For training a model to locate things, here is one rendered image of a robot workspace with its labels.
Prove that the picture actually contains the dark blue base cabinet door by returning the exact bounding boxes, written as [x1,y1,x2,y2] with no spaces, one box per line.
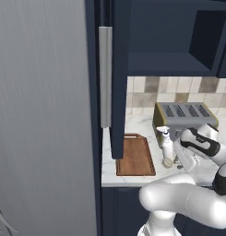
[101,186,153,236]

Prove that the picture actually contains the dark blue shut cabinet door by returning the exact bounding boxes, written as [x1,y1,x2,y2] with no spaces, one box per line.
[216,0,226,79]

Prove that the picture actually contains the dark blue tall side panel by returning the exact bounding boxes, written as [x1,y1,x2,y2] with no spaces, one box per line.
[84,0,103,236]

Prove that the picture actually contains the dark blue wall cabinet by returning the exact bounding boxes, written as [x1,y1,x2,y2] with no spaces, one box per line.
[127,0,226,78]

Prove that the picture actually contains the white spray bottle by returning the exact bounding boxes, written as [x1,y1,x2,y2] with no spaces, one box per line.
[156,125,176,169]

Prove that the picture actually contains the grey steel fridge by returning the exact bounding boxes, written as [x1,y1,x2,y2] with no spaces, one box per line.
[0,0,98,236]

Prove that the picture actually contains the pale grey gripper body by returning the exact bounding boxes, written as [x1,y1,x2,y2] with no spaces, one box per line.
[173,138,199,173]

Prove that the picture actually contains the dark blue open cabinet door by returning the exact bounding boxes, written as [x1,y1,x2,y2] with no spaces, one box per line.
[109,0,133,160]

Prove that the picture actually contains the brown wooden cutting board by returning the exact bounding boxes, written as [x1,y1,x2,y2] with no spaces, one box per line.
[115,133,157,177]

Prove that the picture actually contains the grey and gold toaster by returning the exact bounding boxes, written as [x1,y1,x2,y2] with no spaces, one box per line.
[151,101,220,148]

